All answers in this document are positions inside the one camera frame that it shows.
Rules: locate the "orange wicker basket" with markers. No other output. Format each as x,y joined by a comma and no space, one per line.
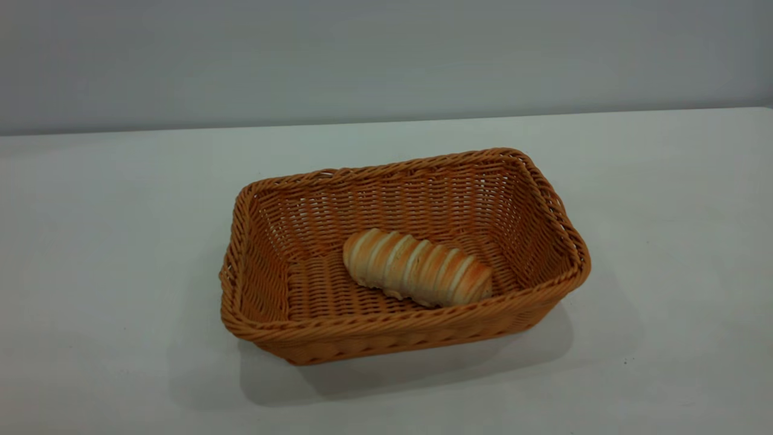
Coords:
314,290

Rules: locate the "ridged bread roll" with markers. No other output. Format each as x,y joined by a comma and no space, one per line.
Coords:
416,269

